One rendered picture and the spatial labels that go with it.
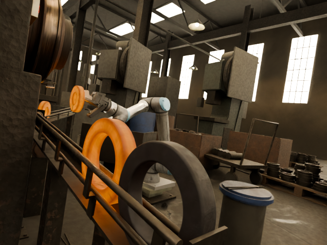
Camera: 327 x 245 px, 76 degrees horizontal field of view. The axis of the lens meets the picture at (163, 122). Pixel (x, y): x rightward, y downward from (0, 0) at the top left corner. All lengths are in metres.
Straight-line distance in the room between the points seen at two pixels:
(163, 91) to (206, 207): 5.91
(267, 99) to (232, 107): 6.99
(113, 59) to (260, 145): 3.58
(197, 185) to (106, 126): 0.26
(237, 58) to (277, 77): 7.48
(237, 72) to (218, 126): 1.55
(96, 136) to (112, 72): 4.50
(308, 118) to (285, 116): 1.03
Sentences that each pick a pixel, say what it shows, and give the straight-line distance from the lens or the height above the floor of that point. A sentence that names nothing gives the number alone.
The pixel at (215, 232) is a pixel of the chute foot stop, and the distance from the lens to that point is 0.30.
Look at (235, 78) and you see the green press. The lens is 6.01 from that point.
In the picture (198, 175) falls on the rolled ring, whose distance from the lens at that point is 0.29.
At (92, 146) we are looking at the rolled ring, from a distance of 0.53.
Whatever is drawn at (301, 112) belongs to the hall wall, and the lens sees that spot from 12.68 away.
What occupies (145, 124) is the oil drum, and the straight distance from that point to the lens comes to 4.61.
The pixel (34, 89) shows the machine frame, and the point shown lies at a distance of 0.85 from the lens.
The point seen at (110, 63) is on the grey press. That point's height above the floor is 1.83.
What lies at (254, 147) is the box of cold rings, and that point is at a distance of 4.55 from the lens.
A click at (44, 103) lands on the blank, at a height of 0.76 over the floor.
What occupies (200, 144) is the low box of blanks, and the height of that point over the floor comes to 0.48.
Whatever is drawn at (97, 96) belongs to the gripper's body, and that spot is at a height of 0.86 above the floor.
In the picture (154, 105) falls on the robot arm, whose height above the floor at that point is 0.89.
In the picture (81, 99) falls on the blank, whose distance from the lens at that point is 1.28.
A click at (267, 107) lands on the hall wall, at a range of 13.23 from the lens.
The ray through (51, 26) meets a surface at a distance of 1.17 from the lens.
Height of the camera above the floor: 0.78
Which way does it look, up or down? 1 degrees down
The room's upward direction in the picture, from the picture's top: 8 degrees clockwise
